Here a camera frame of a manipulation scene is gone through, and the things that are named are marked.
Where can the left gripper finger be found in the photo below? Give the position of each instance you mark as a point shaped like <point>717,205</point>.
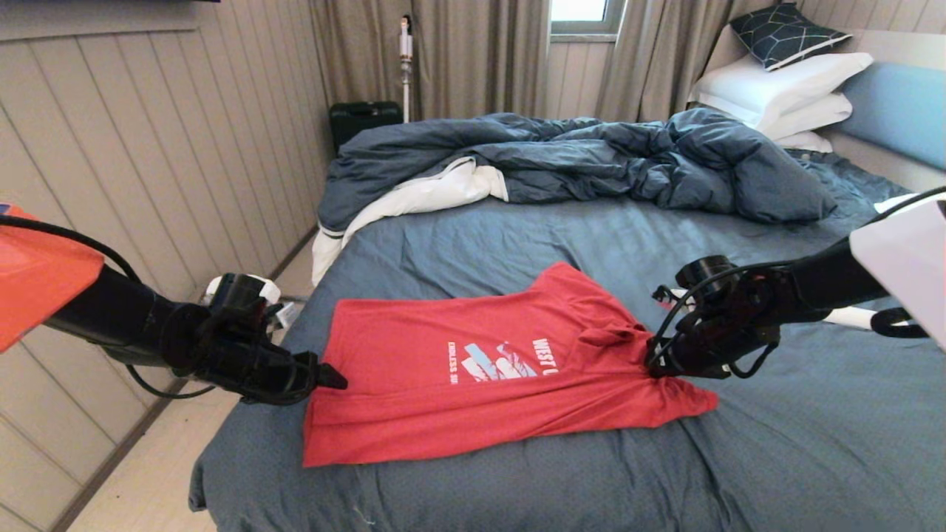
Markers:
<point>331,374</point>
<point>332,385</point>

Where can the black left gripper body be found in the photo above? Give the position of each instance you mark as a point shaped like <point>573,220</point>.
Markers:
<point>244,362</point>

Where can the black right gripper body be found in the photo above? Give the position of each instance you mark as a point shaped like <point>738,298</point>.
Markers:
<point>739,318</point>

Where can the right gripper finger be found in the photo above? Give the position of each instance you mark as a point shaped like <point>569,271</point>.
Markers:
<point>652,365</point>
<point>662,372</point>

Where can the red printed t-shirt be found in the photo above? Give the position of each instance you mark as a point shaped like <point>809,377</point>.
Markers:
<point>443,414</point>

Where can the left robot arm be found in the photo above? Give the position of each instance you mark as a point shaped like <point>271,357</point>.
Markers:
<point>111,318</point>

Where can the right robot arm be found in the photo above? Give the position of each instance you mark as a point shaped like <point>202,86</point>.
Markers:
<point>835,281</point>

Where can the long white remote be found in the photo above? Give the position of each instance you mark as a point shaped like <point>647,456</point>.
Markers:
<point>850,319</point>

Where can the flat white pillow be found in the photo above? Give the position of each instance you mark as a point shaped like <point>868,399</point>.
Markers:
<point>804,143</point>

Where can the dark blue duvet white lining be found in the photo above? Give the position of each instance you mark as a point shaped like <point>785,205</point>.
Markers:
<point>591,159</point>

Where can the medium white pillow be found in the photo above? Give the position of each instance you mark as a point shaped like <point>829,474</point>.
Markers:
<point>811,115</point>

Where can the large white pillow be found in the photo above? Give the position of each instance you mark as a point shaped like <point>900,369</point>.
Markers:
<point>776,85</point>

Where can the black hard case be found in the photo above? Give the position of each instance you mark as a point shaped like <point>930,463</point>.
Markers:
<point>362,118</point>

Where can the blue headboard cushion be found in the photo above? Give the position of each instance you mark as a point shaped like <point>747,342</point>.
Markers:
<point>898,111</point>

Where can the narrow beige curtain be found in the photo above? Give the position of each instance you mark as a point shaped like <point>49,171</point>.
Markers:
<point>650,59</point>

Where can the dark geometric patterned cushion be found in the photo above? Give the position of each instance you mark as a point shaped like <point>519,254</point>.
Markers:
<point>782,37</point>

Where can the beige headboard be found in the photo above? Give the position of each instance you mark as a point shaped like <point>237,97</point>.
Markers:
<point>898,46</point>

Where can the white stick vacuum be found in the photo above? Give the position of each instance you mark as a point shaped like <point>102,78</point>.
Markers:
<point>406,49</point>

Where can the wide beige curtain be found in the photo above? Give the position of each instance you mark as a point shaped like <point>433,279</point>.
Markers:
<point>473,59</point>

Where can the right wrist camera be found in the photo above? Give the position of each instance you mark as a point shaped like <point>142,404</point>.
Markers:
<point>706,272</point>

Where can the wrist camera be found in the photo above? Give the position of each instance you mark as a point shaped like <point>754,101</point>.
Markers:
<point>240,292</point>
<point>706,272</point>

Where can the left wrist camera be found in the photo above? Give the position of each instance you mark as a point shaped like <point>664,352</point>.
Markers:
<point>240,292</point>

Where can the window with grey frame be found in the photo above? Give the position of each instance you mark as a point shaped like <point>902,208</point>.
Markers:
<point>584,13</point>

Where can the dark wall screen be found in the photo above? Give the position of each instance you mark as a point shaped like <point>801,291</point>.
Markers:
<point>111,1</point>

